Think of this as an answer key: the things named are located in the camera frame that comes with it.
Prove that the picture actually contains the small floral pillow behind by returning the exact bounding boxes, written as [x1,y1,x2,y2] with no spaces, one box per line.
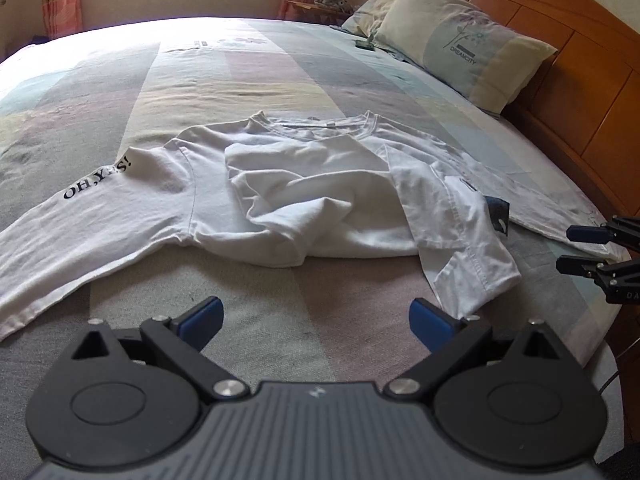
[342,0,395,38]

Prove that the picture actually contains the grey bundle on nightstand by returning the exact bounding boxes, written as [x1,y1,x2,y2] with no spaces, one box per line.
[314,0,352,13]

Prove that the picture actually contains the pastel patchwork bed sheet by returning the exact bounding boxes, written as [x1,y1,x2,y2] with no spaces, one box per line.
[1,18,591,479]

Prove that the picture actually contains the large beige printed pillow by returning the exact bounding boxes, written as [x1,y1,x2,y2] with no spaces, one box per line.
[375,0,556,114]

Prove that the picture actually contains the white long-sleeve t-shirt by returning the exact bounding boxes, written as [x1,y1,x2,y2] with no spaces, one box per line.
[1,113,602,335]

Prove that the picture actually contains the wooden nightstand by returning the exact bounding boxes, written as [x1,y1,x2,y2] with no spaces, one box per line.
[288,0,350,26]

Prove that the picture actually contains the small dark phone on bed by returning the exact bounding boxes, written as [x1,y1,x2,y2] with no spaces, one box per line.
[355,40,375,51]

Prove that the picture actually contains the orange wooden headboard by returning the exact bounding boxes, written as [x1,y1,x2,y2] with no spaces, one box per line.
[468,0,639,217]

